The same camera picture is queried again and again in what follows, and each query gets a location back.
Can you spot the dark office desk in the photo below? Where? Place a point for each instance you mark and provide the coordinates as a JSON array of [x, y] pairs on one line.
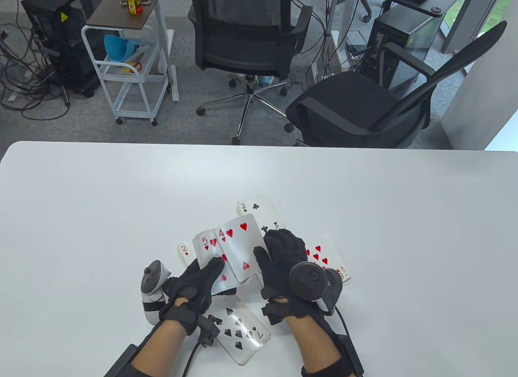
[[445, 0]]

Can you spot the black padded office chair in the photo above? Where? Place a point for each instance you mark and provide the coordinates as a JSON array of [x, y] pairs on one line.
[[348, 97]]

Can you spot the blue plastic bowl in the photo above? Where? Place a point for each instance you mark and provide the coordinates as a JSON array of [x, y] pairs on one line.
[[117, 47]]

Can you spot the person's left hand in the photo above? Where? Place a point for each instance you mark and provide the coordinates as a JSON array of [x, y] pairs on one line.
[[190, 290]]

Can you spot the black mesh back office chair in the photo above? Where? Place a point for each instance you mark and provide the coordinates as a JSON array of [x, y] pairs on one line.
[[243, 49]]

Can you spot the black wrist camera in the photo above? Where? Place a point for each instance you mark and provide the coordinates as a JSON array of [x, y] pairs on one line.
[[273, 314], [208, 330]]

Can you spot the person's left forearm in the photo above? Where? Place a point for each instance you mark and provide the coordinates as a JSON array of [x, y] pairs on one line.
[[160, 346]]

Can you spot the yellow and red packet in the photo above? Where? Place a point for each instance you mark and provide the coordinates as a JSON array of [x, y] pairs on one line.
[[131, 2]]

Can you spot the person's right forearm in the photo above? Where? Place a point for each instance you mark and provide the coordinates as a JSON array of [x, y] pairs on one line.
[[315, 342]]

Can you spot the black spades playing card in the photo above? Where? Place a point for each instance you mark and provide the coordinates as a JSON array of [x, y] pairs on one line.
[[251, 344]]

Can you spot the red hearts playing card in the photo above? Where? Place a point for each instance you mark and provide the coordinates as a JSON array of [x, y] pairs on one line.
[[243, 247], [334, 255]]

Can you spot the grey left hand controller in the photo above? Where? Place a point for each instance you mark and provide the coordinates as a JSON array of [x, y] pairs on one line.
[[150, 277]]

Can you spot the red diamonds playing card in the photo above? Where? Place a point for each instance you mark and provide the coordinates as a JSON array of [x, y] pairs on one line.
[[186, 255]]

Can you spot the person's right hand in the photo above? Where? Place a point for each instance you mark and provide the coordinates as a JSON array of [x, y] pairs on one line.
[[279, 259]]

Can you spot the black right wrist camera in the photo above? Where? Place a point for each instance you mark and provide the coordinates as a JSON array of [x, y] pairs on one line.
[[273, 314]]

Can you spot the small black power adapter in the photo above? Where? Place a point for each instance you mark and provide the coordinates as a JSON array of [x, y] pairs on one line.
[[356, 50]]

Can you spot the black computer tower yellow sticker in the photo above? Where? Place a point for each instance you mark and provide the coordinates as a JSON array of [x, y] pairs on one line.
[[60, 49]]

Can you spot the brown top white side table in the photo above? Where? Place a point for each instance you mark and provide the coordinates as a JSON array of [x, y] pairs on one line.
[[117, 8]]

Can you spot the stack of red-backed playing cards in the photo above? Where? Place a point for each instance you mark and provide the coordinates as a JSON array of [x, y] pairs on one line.
[[202, 251]]

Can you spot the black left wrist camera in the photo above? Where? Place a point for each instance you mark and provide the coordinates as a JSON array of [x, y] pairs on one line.
[[208, 330]]

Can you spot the pile of face-up clubs cards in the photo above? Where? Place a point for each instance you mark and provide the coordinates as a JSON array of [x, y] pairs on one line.
[[267, 209]]

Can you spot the black chair base with casters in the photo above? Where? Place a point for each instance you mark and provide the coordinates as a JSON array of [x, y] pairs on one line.
[[366, 17]]

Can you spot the small black round object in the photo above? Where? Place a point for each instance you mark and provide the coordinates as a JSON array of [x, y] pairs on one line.
[[436, 9]]

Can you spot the black glass side computer tower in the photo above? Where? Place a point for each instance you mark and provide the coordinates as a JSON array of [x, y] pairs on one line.
[[421, 30]]

